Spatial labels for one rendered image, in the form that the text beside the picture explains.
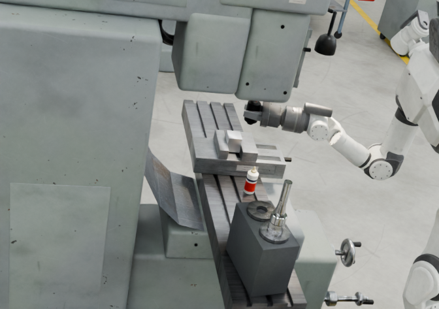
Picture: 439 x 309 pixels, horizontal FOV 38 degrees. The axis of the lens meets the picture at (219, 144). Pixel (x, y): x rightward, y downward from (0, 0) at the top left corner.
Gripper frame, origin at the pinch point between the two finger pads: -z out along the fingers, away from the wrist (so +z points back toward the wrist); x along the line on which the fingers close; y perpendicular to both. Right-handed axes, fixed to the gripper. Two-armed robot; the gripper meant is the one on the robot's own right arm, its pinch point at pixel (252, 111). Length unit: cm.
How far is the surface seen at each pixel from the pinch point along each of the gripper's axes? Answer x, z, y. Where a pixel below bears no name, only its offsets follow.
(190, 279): 19, -10, 63
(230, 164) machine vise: -7.7, -3.5, 27.5
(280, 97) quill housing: 8.4, 7.4, -11.4
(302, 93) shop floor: -289, 51, 122
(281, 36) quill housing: 9.6, 3.3, -31.8
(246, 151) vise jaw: -9.2, 1.5, 21.4
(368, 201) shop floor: -148, 92, 123
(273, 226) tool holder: 49, 10, 10
